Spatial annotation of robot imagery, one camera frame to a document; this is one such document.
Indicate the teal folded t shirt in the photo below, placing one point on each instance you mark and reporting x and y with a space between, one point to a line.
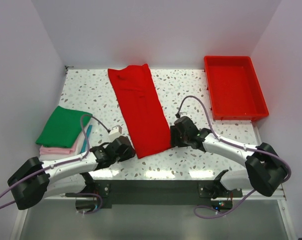
88 132

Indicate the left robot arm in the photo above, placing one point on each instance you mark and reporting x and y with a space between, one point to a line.
36 180

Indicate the aluminium frame rail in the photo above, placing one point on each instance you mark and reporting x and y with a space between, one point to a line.
264 170

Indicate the red t shirt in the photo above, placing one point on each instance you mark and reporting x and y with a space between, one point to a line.
141 109

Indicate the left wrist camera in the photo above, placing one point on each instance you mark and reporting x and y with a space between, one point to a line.
115 132

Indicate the pink folded t shirt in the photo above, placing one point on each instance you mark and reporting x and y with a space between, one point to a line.
60 150

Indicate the green folded t shirt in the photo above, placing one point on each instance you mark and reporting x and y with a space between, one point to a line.
63 128

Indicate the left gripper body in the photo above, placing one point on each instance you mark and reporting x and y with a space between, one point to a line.
128 154

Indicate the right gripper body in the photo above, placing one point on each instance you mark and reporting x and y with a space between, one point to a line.
177 139

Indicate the red plastic bin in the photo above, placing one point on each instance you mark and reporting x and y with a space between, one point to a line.
234 89

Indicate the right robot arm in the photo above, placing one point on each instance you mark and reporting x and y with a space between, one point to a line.
263 170

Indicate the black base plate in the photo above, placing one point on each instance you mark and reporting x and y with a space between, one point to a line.
150 192

